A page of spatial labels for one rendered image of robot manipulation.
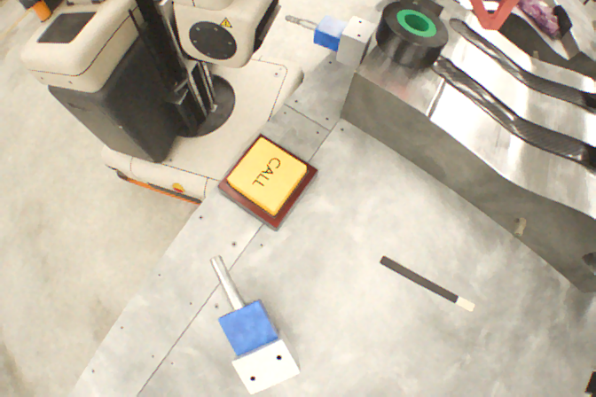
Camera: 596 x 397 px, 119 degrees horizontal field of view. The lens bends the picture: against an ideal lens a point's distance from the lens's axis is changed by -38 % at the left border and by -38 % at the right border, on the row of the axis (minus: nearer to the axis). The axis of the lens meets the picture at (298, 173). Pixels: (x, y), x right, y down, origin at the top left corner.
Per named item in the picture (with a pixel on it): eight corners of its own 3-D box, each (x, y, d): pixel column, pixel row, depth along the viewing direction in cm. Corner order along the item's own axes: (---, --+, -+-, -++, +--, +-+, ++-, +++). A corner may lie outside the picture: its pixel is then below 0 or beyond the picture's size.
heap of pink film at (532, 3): (462, -2, 41) (479, -35, 33) (453, -37, 47) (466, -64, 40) (560, 53, 39) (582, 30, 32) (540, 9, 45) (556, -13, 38)
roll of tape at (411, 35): (427, 27, 31) (436, 7, 28) (445, 73, 28) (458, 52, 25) (369, 19, 31) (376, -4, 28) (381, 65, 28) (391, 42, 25)
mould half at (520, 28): (396, 8, 46) (413, -40, 35) (401, -42, 55) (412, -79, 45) (580, 101, 43) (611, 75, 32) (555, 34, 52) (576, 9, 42)
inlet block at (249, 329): (200, 268, 28) (184, 266, 23) (241, 249, 29) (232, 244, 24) (255, 376, 25) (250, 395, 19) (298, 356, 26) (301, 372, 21)
